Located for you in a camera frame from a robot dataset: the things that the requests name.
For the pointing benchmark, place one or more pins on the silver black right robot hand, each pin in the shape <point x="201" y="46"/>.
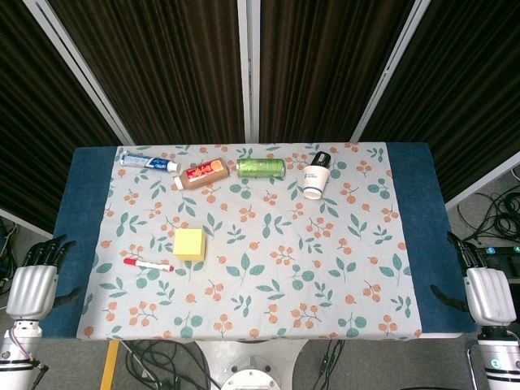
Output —
<point x="489" y="294"/>

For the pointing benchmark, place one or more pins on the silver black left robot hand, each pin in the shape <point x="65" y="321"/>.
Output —
<point x="32" y="290"/>

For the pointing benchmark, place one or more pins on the red white marker pen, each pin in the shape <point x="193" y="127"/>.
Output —
<point x="148" y="265"/>

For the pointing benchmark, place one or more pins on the yellow cube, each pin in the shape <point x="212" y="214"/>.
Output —
<point x="189" y="243"/>

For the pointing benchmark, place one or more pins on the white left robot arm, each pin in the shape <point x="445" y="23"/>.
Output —
<point x="16" y="357"/>

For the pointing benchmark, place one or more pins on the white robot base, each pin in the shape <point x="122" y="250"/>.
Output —
<point x="250" y="365"/>

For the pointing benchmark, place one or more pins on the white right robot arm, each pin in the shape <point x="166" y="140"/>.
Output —
<point x="499" y="357"/>

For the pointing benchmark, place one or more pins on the black box teal buttons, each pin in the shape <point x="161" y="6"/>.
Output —
<point x="501" y="260"/>

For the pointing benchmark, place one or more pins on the yellow floor tape strip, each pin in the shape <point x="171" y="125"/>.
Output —
<point x="109" y="365"/>

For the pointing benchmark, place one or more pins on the blue table cover cloth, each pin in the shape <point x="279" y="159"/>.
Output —
<point x="83" y="195"/>

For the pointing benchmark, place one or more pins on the dark ribbed partition panel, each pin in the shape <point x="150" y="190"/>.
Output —
<point x="325" y="69"/>
<point x="36" y="122"/>
<point x="170" y="69"/>
<point x="467" y="101"/>

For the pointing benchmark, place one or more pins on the blue white toothpaste tube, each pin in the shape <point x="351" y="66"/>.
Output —
<point x="146" y="162"/>

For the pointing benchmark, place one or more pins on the brown drink bottle red label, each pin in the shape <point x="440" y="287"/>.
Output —
<point x="203" y="174"/>

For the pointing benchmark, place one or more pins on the white paper cup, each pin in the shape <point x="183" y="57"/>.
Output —
<point x="316" y="180"/>

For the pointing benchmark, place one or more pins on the floral leaf berry tablecloth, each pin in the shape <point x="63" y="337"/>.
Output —
<point x="264" y="260"/>

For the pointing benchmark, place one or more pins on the green drink can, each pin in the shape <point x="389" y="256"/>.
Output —
<point x="261" y="167"/>

